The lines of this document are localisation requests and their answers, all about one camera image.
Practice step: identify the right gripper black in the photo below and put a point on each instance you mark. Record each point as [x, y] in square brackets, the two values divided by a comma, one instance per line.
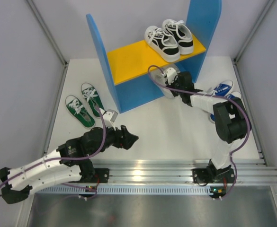
[175, 80]

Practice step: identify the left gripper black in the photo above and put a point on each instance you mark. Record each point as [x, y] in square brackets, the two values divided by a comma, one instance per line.
[127, 142]

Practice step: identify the green sneaker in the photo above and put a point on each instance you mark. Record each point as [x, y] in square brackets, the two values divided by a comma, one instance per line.
[92, 97]
[78, 111]

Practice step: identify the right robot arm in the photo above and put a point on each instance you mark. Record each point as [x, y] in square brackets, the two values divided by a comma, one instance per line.
[226, 110]

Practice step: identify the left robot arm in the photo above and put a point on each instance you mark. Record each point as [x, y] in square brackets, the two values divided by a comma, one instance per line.
[70, 162]

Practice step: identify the blue and yellow shoe shelf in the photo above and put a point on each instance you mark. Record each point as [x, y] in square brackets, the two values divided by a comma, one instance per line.
[125, 69]

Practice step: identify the blue sneaker upper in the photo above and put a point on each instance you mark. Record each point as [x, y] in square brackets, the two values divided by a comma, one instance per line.
[224, 88]

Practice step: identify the blue sneaker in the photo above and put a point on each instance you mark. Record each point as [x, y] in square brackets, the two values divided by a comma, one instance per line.
[224, 88]
[230, 96]

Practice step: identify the black white sneaker left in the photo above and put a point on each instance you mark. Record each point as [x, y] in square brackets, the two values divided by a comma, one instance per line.
[163, 43]

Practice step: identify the black white sneaker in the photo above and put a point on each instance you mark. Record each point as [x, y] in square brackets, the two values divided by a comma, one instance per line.
[181, 33]
[163, 43]

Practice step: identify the blue sneaker lower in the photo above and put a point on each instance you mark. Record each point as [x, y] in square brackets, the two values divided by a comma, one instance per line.
[230, 96]

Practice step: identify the black white sneaker right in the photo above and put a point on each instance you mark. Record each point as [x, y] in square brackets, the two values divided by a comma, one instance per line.
[181, 33]

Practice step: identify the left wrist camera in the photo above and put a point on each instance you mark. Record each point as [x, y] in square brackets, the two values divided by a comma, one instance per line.
[108, 117]

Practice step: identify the aluminium mounting rail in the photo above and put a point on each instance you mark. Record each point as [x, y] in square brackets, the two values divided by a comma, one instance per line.
[250, 171]

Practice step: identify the aluminium frame post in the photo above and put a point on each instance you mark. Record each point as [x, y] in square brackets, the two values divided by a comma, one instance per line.
[259, 20]
[36, 13]

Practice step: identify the slotted cable duct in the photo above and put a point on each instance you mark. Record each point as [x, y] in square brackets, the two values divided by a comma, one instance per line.
[137, 189]

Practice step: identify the left aluminium frame post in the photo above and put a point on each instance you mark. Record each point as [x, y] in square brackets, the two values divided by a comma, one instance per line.
[36, 13]

